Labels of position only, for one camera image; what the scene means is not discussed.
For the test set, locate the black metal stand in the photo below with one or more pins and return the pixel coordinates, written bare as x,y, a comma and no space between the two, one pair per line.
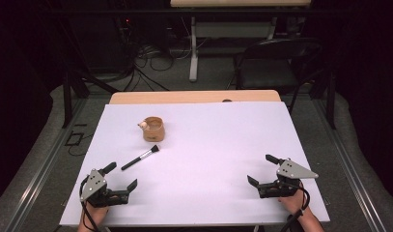
68,96

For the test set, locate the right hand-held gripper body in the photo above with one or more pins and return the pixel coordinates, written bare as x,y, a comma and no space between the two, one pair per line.
290,172

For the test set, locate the metal floor rail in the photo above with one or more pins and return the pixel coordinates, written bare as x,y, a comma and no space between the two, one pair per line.
348,167
46,167

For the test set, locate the person's left hand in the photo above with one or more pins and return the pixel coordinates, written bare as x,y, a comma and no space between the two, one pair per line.
96,213

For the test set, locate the black makeup brush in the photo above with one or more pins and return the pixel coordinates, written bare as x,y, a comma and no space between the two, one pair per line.
140,158

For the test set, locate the wooden cup with figurine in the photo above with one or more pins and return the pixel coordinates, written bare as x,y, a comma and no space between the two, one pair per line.
154,130

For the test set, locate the black floor outlet frame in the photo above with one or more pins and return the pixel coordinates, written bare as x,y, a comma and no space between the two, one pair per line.
67,139

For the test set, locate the wooden table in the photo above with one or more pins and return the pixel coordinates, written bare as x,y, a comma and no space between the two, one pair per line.
190,96

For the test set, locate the white-legged desk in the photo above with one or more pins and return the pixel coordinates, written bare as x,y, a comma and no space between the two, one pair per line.
193,48

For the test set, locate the black folding chair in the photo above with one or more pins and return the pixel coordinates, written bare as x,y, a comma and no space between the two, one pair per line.
268,74

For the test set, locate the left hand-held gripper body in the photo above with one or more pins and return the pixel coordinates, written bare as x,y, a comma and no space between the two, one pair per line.
93,186

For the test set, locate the white table board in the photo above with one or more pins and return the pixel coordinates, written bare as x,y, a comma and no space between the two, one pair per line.
200,167

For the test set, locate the person's right hand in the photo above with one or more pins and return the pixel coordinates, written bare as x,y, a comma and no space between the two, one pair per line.
292,203

